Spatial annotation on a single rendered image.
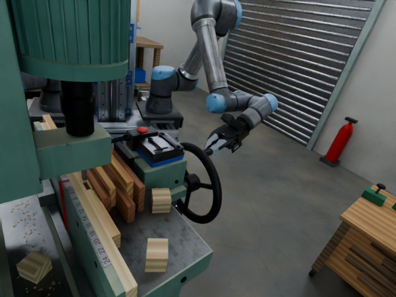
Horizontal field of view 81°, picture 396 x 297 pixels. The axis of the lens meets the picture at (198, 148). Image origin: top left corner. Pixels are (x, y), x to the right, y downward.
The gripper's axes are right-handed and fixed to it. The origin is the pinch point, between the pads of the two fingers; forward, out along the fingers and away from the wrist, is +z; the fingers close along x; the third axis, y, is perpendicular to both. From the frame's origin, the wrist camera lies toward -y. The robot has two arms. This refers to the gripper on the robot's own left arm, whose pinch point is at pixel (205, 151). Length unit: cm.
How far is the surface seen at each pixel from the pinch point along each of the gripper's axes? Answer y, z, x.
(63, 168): -31.6, 33.3, -5.7
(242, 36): 120, -242, 223
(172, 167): -12.8, 14.7, -7.2
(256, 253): 110, -7, -11
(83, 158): -30.7, 29.5, -5.6
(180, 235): -12.9, 24.3, -23.4
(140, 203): -17.2, 26.7, -13.1
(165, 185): -8.8, 18.9, -7.3
